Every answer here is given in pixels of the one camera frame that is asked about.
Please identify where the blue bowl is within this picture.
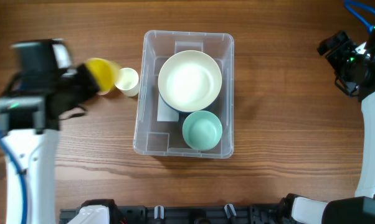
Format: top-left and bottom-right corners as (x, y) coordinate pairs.
(159, 91), (220, 113)

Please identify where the blue cable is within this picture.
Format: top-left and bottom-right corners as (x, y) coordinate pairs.
(343, 0), (375, 35)
(0, 124), (29, 224)

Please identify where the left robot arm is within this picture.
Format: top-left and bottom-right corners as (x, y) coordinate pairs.
(0, 39), (100, 223)

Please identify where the clear plastic storage container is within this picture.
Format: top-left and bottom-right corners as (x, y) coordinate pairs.
(133, 30), (234, 159)

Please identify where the left blue cable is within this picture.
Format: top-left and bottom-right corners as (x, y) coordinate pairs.
(0, 124), (29, 224)

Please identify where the white label in container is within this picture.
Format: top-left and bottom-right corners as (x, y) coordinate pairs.
(157, 95), (179, 122)

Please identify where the teal green small bowl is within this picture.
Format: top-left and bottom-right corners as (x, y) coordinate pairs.
(182, 111), (223, 151)

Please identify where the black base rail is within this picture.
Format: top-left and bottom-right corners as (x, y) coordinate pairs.
(59, 198), (288, 224)

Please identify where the beige bowl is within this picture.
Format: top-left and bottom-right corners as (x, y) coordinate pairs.
(158, 50), (222, 93)

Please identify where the right blue cable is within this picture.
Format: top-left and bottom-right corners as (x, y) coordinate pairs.
(343, 0), (375, 35)

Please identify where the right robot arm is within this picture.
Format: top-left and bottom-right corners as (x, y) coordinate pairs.
(277, 25), (375, 223)

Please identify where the cream cup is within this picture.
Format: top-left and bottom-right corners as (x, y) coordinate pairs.
(115, 68), (139, 97)

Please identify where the pink cup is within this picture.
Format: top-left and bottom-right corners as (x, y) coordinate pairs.
(97, 90), (111, 96)

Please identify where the yellow cup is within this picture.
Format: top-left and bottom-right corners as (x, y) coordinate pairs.
(85, 58), (121, 91)

